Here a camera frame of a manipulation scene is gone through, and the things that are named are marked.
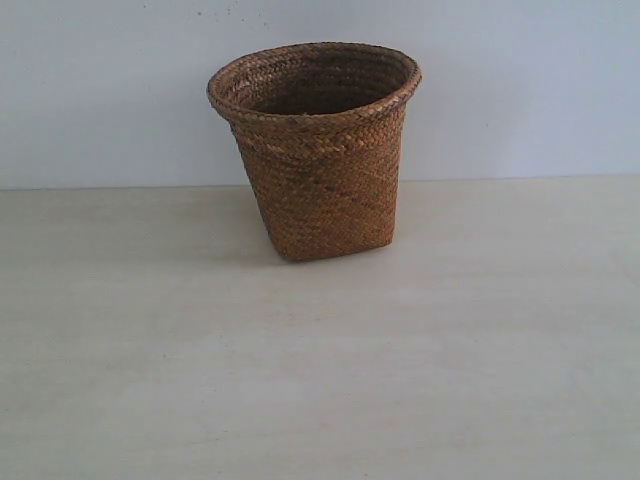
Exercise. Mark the brown woven wicker basket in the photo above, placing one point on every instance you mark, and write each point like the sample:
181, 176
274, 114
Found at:
319, 130

